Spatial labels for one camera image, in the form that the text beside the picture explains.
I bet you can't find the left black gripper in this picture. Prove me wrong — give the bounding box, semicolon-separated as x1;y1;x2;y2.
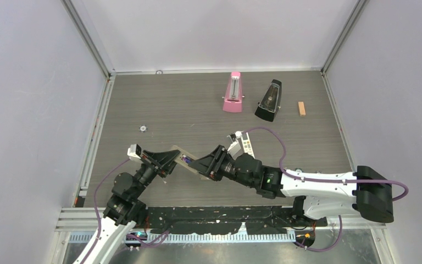
131;150;182;199

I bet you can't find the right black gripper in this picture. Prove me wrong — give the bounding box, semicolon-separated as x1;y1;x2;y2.
188;145;255;189

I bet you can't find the beige grey remote control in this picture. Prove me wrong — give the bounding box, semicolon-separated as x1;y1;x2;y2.
171;145;209;180

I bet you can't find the white remote control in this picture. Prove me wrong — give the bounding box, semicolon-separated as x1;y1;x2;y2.
242;133;255;158

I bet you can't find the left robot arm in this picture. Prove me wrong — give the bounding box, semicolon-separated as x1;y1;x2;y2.
74;144;181;263

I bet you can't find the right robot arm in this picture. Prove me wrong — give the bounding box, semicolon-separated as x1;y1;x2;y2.
188;145;394;226

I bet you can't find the lone poker chip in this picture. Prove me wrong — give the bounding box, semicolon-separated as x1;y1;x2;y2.
139;125;148;133

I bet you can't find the pink metronome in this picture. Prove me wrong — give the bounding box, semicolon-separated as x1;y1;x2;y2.
223;71;244;113

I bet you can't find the black metronome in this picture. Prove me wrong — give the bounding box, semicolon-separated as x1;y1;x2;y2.
254;79;282;122

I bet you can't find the orange block near right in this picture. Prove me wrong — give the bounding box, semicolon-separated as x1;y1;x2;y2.
298;101;306;117

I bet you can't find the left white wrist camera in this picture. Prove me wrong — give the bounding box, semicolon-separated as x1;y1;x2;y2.
127;144;142;161

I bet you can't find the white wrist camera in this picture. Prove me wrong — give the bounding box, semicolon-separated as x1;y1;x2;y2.
127;144;142;161
227;131;242;157

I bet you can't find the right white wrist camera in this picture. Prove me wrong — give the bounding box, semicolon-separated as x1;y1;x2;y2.
227;131;242;157

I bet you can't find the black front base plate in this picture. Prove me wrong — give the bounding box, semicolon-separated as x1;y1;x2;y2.
141;206;327;235

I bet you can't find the white slotted cable duct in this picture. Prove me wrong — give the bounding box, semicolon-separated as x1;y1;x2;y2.
123;232;297;244

